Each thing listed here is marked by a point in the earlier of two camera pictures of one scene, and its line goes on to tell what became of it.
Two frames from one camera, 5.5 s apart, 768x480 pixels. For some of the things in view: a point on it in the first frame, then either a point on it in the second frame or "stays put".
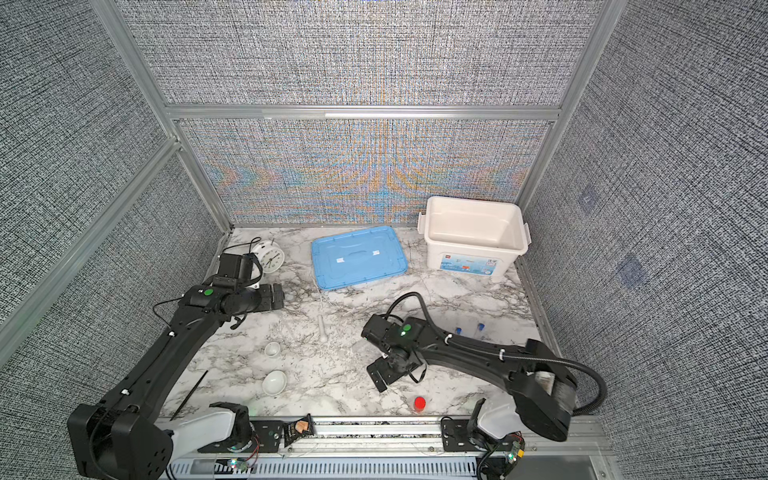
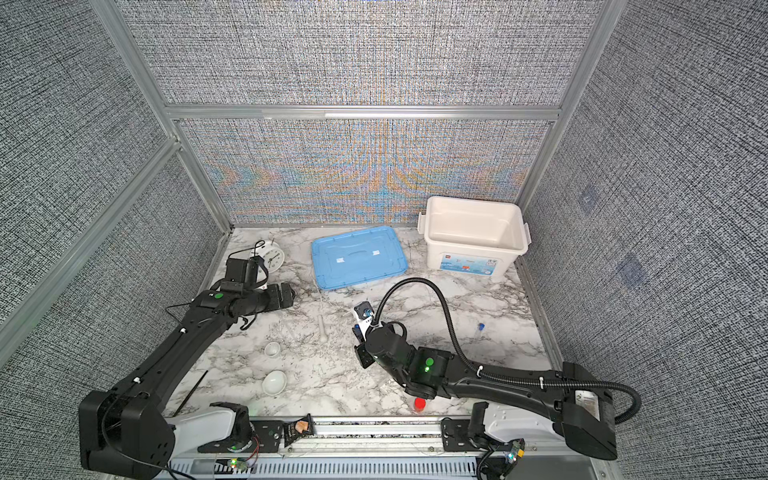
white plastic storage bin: [472, 236] stays put
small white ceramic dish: [272, 349] stays put
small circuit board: [295, 429] stays put
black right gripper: [383, 374] to [364, 355]
